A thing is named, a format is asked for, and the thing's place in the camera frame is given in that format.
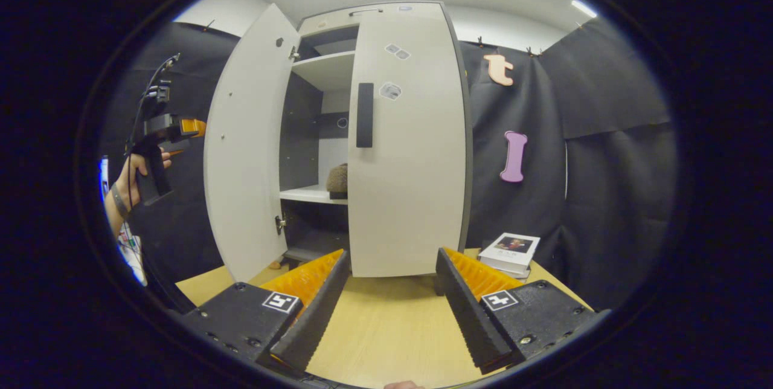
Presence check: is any black wristband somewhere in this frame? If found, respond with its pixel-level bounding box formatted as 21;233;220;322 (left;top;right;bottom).
111;182;131;220

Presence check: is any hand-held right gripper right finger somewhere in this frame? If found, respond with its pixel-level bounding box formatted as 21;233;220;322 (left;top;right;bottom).
436;247;611;376

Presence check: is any light grey cabinet door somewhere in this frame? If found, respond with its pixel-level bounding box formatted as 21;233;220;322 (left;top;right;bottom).
204;4;301;283
347;2;467;278

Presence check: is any brown fuzzy shoe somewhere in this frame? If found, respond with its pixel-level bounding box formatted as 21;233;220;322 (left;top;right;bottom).
326;163;349;193

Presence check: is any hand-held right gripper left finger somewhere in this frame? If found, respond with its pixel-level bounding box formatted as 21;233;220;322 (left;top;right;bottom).
181;249;351;376

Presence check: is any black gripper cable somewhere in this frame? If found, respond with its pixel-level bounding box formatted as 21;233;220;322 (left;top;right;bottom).
125;54;182;157

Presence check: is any grey shoe cabinet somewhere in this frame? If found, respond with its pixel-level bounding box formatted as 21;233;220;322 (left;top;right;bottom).
278;1;473;272

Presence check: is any white portrait cover book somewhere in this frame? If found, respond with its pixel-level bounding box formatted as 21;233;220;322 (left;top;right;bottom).
480;232;541;272

